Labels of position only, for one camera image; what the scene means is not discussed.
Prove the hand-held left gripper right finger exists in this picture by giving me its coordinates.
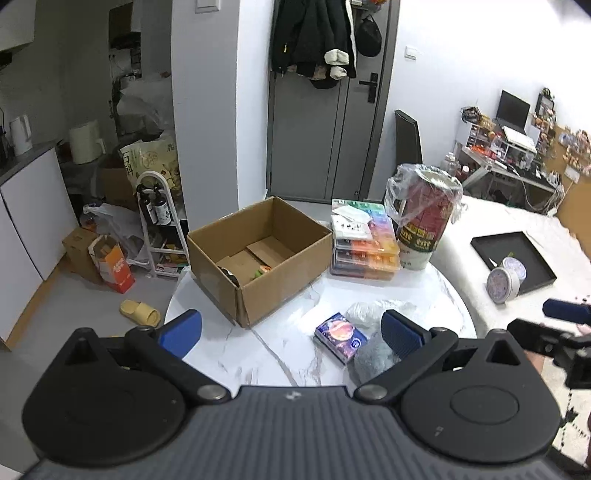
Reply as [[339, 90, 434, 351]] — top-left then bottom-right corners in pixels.
[[353, 309, 527, 402]]

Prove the grey blue fluffy ball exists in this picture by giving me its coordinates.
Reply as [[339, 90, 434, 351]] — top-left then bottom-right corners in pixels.
[[353, 335, 402, 385]]

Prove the white kettle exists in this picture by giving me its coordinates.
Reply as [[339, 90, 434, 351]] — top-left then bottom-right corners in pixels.
[[9, 115, 34, 156]]

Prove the dark storage shelf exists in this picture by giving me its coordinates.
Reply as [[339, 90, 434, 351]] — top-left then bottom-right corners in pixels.
[[108, 34, 144, 121]]

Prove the brown storage box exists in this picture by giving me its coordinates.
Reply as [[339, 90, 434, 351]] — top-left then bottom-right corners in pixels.
[[97, 159, 139, 211]]

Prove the small brown floor box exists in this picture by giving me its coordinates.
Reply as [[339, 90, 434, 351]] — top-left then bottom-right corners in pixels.
[[62, 226, 105, 283]]

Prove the cream cylinder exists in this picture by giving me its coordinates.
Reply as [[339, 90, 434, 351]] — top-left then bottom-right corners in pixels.
[[69, 121, 106, 164]]

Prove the yellow printed sack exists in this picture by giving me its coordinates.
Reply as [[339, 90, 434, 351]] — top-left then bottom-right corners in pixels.
[[119, 137, 181, 191]]

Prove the grey door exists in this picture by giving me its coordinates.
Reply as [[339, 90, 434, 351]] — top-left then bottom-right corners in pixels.
[[267, 0, 400, 202]]

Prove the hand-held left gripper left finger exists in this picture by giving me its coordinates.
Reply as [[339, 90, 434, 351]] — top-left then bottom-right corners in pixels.
[[65, 310, 232, 404]]

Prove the white wire rack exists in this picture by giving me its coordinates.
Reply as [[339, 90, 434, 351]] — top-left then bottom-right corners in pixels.
[[135, 171, 190, 280]]

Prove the cork board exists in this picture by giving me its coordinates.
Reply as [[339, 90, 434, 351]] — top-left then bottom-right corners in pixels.
[[551, 122, 591, 241]]

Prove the white desk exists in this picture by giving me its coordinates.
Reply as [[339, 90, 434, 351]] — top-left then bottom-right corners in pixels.
[[455, 143, 562, 214]]

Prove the clear plastic can liner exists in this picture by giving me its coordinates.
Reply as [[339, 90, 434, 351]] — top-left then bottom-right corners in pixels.
[[384, 163, 468, 223]]

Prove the black upright panel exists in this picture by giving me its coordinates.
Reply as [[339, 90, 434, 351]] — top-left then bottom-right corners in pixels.
[[394, 110, 423, 168]]

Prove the tall red cylindrical can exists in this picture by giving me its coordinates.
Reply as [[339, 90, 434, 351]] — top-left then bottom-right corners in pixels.
[[396, 168, 462, 271]]

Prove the rainbow bead organizer box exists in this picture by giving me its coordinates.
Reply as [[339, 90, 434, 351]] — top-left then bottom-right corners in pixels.
[[329, 268, 400, 281], [331, 198, 399, 253], [331, 259, 400, 274], [333, 249, 400, 265]]

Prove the white crumpled pouch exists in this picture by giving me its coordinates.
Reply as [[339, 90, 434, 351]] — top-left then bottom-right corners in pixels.
[[331, 205, 370, 223]]

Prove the black white patterned cloth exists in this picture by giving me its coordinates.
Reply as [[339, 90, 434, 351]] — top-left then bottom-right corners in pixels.
[[549, 397, 591, 464]]

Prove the orange carton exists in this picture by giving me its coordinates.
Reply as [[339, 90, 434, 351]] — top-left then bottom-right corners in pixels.
[[89, 235, 136, 294]]

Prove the clear plastic bag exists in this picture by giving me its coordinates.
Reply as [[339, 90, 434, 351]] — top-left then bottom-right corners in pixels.
[[345, 299, 419, 330]]

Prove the yellow slipper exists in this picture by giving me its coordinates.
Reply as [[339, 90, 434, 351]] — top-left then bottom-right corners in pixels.
[[119, 299, 161, 328]]

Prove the black cap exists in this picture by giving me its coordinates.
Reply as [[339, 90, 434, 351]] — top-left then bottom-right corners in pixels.
[[355, 14, 383, 58]]

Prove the purple card box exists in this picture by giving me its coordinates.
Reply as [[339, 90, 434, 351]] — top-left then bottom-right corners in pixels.
[[313, 312, 370, 365]]

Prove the laptop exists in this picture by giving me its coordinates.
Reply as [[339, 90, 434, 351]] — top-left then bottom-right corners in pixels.
[[496, 90, 539, 151]]

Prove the black tray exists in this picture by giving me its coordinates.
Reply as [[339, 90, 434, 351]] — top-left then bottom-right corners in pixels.
[[470, 231, 558, 296]]

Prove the dark bottle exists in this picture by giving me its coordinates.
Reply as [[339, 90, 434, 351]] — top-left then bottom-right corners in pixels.
[[137, 185, 155, 225], [152, 187, 172, 227]]

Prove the round floral tin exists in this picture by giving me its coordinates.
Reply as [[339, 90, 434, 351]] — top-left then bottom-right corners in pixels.
[[486, 268, 522, 305]]

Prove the white cabinet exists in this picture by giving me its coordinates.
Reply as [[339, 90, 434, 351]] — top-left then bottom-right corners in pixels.
[[0, 138, 80, 354]]

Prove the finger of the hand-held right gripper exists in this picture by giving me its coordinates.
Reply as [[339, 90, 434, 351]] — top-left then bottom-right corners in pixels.
[[542, 298, 591, 326], [506, 318, 571, 357]]

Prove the black door handle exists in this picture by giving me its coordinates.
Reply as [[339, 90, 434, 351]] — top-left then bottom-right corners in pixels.
[[359, 73, 379, 103]]

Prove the white plastic floor bag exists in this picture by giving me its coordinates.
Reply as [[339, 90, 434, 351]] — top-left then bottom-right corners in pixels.
[[82, 202, 148, 265]]

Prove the brown cardboard box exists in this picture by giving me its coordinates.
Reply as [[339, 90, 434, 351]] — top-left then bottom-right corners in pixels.
[[186, 196, 334, 328]]

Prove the large translucent bag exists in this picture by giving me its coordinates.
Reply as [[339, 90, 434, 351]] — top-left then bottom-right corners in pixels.
[[115, 74, 174, 140]]

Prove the black jacket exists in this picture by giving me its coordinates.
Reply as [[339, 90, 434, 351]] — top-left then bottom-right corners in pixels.
[[270, 0, 358, 80]]

